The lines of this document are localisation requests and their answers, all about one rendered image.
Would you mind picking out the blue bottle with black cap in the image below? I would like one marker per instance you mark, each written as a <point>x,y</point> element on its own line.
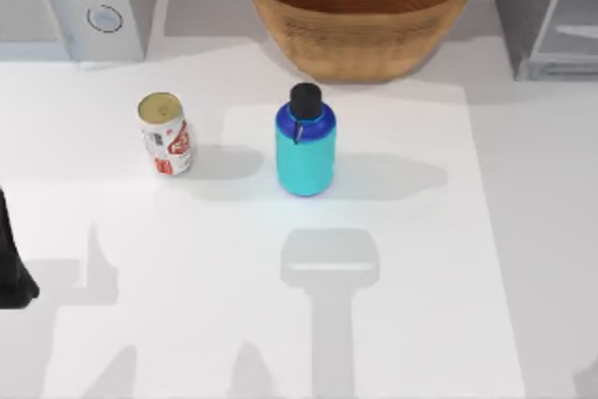
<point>306,161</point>

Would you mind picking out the red and white can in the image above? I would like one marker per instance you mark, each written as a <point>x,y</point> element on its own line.
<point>168,142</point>

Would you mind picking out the brown woven basket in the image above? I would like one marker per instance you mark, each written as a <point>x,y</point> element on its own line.
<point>360,39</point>

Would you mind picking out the microwave knob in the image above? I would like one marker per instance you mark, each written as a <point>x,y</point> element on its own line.
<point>104,18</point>

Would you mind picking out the pale microwave oven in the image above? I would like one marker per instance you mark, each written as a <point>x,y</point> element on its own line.
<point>56,6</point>

